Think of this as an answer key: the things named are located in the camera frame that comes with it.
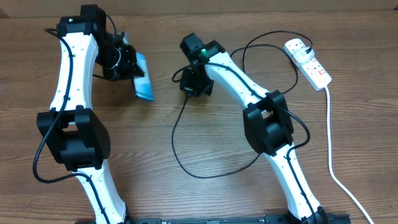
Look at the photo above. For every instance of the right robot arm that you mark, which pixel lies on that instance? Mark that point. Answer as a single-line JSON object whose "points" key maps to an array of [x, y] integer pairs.
{"points": [[267, 120]]}

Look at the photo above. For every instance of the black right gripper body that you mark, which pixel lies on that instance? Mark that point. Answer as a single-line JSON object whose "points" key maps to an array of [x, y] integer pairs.
{"points": [[196, 83]]}

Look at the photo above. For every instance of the white power strip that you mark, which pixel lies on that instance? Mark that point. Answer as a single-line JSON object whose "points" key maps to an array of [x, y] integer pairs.
{"points": [[313, 71]]}

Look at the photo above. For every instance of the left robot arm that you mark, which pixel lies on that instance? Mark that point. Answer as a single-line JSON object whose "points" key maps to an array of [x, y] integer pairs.
{"points": [[70, 129]]}

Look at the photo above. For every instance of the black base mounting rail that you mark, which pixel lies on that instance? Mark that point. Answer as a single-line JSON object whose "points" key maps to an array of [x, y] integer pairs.
{"points": [[267, 219]]}

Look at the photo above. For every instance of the blue Galaxy smartphone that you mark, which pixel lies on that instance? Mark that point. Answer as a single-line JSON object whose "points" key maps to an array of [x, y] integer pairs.
{"points": [[142, 85]]}

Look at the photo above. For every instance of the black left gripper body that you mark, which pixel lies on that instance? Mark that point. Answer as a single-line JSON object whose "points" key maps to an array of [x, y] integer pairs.
{"points": [[117, 64]]}

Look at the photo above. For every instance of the white charger plug adapter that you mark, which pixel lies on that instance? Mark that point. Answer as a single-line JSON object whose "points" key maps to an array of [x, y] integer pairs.
{"points": [[303, 55]]}

